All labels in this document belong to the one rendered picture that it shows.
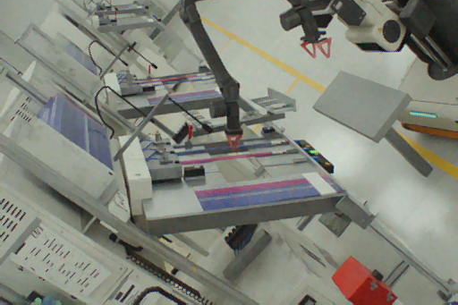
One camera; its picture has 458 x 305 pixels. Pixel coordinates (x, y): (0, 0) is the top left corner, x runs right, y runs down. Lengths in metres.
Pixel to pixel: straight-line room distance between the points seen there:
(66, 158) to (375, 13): 1.42
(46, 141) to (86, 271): 0.45
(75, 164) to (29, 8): 8.03
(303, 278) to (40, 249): 0.95
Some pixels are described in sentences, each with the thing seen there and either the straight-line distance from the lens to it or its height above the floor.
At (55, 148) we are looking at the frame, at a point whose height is 1.61.
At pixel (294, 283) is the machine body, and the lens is 2.19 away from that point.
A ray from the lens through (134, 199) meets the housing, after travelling 2.07.
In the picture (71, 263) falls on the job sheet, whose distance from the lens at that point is 1.95.
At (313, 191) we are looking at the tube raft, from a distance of 2.08.
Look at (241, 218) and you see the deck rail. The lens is 1.96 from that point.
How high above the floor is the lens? 1.93
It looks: 23 degrees down
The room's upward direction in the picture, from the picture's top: 52 degrees counter-clockwise
